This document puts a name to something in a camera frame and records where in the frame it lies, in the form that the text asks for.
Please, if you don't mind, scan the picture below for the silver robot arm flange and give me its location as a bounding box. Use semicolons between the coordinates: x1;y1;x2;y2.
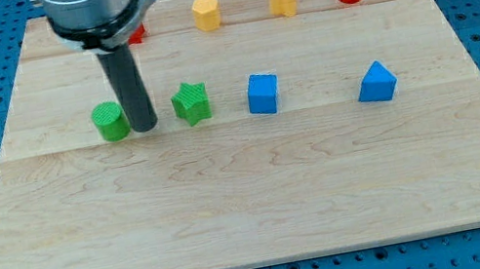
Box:
35;0;156;55

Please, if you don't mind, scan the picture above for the green star block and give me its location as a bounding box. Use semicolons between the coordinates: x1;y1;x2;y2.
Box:
171;82;213;126

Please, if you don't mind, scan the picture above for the red star block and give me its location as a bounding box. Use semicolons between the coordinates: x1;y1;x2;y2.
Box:
128;23;146;45

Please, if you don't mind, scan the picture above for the blue cube block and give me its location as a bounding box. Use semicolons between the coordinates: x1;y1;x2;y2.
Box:
247;74;278;114

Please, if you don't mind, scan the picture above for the light wooden board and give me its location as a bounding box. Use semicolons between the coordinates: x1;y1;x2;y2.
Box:
0;0;480;269

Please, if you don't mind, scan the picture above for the green cylinder block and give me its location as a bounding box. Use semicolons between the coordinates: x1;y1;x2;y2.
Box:
91;101;131;142

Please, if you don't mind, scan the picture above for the yellow hexagon block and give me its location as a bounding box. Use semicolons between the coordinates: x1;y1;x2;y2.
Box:
191;0;221;32

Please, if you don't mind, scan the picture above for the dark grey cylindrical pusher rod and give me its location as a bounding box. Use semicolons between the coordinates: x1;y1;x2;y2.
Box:
98;44;157;133

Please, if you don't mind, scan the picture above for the blue triangular prism block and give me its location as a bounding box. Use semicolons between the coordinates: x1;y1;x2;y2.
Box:
358;60;398;102

